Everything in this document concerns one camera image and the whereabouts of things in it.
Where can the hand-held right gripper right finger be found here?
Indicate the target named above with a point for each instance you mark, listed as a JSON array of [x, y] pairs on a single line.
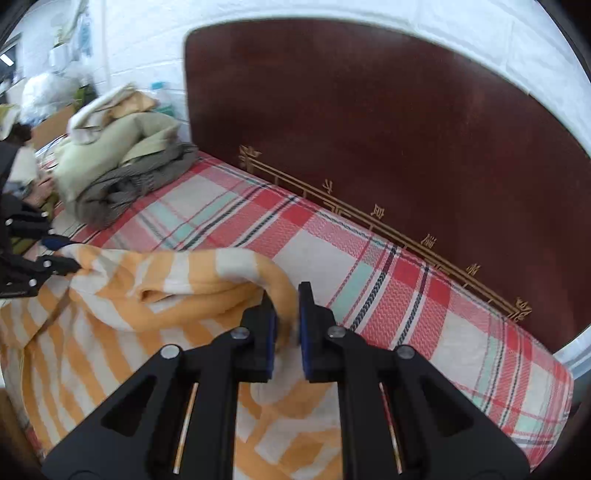
[[304, 341]]

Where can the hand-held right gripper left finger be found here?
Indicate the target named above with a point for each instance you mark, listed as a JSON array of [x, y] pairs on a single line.
[[271, 341]]

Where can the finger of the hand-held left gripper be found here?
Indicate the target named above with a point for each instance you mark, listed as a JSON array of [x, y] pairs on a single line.
[[60, 265], [54, 242]]

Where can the dark wooden headboard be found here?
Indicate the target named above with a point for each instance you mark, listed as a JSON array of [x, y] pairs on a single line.
[[369, 138]]

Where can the beige cloth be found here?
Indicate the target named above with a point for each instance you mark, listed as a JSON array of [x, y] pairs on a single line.
[[92, 115]]

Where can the cardboard box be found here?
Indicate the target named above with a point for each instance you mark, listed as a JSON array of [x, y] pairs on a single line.
[[51, 127]]

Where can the light green cloth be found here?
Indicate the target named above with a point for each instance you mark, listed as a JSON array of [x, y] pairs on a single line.
[[101, 157]]

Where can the orange white striped shirt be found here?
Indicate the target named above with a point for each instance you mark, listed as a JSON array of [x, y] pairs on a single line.
[[138, 277]]

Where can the white plastic bag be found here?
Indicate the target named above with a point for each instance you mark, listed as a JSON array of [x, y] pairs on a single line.
[[46, 92]]

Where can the red plaid bed sheet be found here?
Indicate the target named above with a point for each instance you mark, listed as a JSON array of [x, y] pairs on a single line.
[[415, 300]]

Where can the white teal packet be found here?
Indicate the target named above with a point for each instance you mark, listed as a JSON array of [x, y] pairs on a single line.
[[162, 99]]

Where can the grey striped cloth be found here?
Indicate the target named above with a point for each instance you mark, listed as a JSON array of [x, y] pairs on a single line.
[[138, 184]]

